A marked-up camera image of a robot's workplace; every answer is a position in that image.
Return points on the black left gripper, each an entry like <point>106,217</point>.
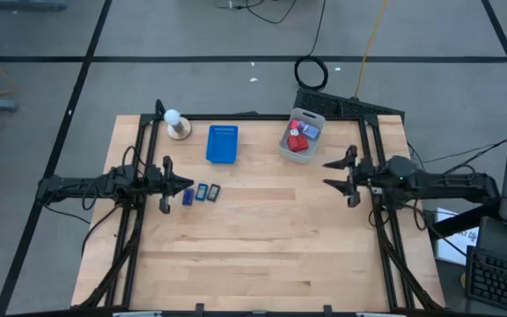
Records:
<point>161,182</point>

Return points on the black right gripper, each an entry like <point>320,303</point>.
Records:
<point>359,178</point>

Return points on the blue digital clock grey screen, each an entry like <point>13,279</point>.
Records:
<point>201,192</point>

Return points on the red wall charger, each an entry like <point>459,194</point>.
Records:
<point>297,143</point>

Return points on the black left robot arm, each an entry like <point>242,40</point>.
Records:
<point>82,181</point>

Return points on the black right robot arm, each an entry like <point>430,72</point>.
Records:
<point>447,181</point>

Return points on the dark blue digital clock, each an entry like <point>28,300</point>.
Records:
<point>188,196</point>

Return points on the grey plastic storage bin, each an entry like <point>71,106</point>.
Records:
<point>315,149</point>

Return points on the white bulb wooden base lamp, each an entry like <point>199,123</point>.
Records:
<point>178,128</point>

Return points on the blue plastic slotted basket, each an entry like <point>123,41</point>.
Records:
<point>222,144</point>

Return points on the white paper sheet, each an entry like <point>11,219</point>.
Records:
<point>453,246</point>

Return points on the black computer keyboard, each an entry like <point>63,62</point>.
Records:
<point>500,279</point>

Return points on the black aluminium table frame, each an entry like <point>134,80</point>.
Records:
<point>258,117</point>

